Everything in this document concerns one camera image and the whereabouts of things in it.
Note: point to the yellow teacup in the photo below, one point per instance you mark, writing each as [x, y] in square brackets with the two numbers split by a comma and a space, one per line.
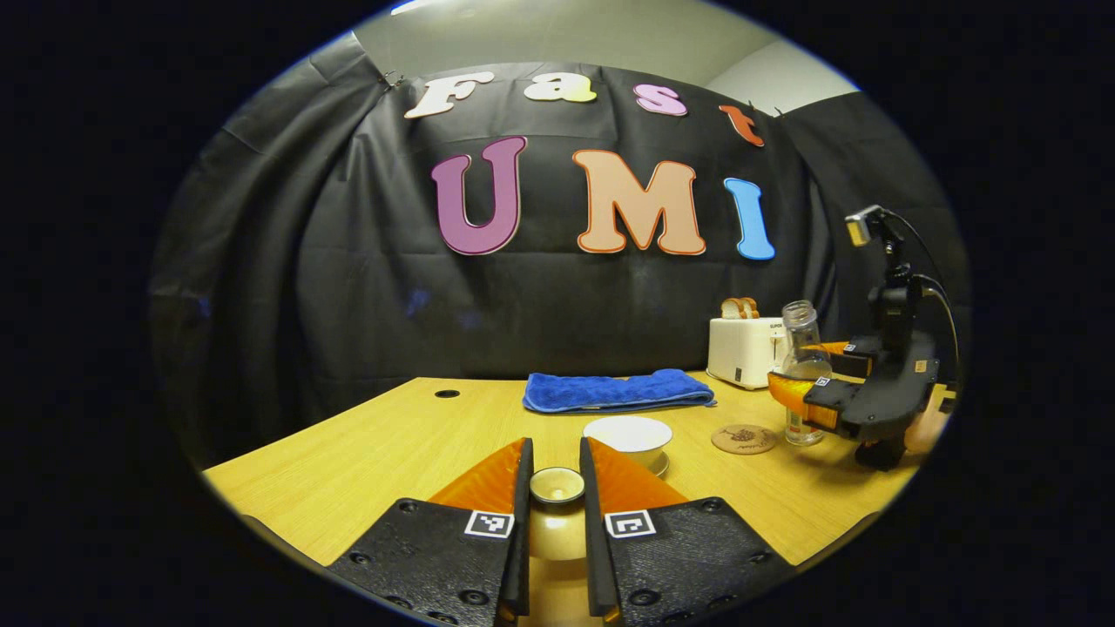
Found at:
[629, 435]

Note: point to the yellow teacup lid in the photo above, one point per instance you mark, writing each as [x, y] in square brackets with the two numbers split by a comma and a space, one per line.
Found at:
[557, 531]

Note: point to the black backdrop cloth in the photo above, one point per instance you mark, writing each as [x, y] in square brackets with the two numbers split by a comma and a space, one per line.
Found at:
[348, 287]

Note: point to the white toaster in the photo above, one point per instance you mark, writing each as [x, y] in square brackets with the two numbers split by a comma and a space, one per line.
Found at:
[740, 353]

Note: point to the round cork coaster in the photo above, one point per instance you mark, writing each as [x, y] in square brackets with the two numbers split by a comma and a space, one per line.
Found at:
[745, 439]

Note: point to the blue towel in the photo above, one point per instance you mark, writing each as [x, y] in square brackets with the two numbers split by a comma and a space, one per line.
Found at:
[618, 390]

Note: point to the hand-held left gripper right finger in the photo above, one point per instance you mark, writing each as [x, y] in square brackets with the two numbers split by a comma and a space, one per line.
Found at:
[595, 557]

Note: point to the yellow saucer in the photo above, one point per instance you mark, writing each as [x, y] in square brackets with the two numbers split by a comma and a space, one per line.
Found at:
[662, 466]

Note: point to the clear water bottle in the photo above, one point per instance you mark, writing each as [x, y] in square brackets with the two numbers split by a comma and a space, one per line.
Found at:
[803, 340]

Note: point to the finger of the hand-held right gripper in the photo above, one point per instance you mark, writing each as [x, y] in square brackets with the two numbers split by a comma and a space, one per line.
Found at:
[862, 353]
[827, 396]

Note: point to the toast bread slice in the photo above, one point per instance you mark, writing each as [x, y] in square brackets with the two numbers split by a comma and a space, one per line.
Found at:
[752, 307]
[730, 308]

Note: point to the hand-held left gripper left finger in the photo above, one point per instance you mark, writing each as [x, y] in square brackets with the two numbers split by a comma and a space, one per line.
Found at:
[520, 557]

